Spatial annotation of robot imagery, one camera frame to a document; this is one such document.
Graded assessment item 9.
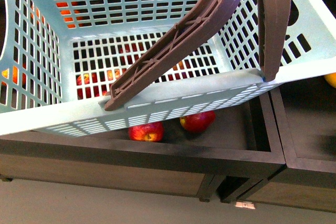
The red apple front left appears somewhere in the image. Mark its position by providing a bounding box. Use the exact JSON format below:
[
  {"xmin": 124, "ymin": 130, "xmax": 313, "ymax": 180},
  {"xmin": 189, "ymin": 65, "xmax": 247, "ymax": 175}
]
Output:
[{"xmin": 128, "ymin": 122, "xmax": 164, "ymax": 142}]

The dark wood display stand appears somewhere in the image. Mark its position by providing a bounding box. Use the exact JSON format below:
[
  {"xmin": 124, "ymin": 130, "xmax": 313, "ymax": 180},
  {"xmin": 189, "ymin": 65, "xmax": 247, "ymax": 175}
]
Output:
[{"xmin": 0, "ymin": 0, "xmax": 336, "ymax": 214}]

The brown basket handle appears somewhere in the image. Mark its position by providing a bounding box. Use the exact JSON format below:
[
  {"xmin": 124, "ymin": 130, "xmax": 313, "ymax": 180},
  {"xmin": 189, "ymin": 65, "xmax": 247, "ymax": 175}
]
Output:
[{"xmin": 104, "ymin": 0, "xmax": 250, "ymax": 112}]

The red apple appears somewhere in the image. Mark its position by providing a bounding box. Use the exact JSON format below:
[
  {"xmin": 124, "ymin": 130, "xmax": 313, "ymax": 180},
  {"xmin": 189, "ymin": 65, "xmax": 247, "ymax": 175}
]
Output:
[
  {"xmin": 180, "ymin": 111, "xmax": 216, "ymax": 133},
  {"xmin": 128, "ymin": 122, "xmax": 164, "ymax": 142}
]

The red apple front right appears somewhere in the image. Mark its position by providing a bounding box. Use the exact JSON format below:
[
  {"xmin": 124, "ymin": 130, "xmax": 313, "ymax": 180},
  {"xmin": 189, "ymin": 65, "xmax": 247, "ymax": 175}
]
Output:
[{"xmin": 180, "ymin": 111, "xmax": 216, "ymax": 133}]

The light blue plastic basket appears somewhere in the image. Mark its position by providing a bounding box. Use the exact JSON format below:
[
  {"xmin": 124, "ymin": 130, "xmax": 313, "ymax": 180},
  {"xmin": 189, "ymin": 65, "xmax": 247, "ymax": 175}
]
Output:
[{"xmin": 1, "ymin": 0, "xmax": 335, "ymax": 137}]

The yellow mango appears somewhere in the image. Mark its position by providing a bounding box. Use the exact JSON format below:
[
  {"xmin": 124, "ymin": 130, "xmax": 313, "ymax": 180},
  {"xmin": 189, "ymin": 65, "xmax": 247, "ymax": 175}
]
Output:
[{"xmin": 323, "ymin": 73, "xmax": 336, "ymax": 88}]

